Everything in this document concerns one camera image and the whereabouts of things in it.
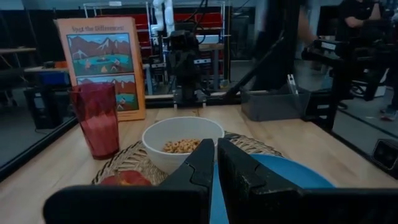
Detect metal rack with red bins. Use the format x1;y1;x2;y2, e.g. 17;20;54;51
83;1;233;91

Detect black rig frame brace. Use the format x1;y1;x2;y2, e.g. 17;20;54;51
228;0;302;98

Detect clear plastic container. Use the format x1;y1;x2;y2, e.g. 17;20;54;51
240;83;312;123

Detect person's shoe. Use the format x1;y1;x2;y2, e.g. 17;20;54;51
379;105;398;122

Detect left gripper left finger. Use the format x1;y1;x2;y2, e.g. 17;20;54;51
43;138;215;224

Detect brown cereal pieces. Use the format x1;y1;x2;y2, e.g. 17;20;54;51
163;139;201;154

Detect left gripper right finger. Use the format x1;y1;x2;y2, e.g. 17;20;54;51
217;138;398;224

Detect person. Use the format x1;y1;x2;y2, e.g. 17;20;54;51
337;0;385;37

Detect white ceramic bowl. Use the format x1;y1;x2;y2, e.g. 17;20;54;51
142;116;225;175

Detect red translucent plastic cup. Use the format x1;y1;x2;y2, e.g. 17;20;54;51
68;82;121;161

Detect black camera box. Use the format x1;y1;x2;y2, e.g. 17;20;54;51
371;138;398;180

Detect black floor box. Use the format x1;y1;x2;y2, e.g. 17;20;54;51
24;86;75;130

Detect round woven straw placemat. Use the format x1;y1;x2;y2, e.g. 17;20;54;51
91;130;284;186

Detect blue plate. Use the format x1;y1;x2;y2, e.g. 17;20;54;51
210;154;336;224

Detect black table edge rail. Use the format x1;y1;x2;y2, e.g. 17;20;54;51
0;116;78;183

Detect red yellow apple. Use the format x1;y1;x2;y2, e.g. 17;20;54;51
99;170;153;187

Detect blue storage bin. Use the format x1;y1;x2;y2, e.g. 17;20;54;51
36;70;72;87

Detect orange cereal box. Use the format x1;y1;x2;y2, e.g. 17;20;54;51
53;17;146;122

